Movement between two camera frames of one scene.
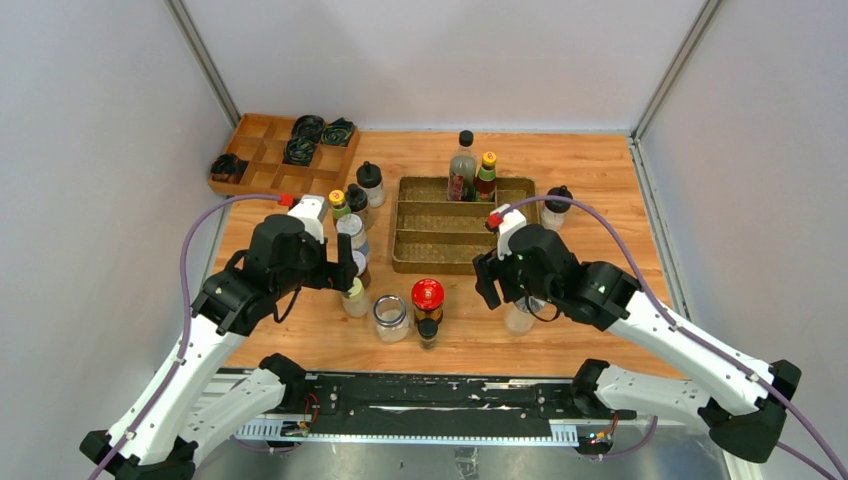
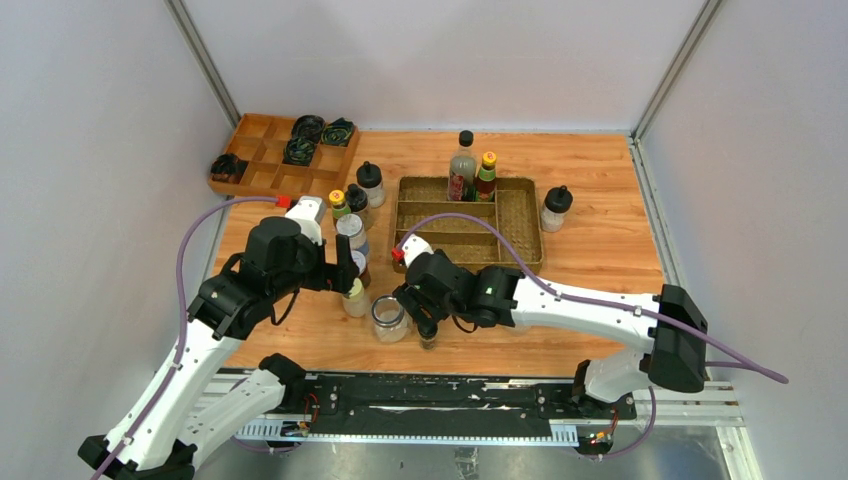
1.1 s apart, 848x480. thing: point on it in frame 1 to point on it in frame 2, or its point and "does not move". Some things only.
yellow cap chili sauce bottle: x=486 y=180 does not move
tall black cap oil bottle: x=463 y=170 does not move
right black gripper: x=487 y=268 to x=411 y=299
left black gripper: x=338 y=275 does not move
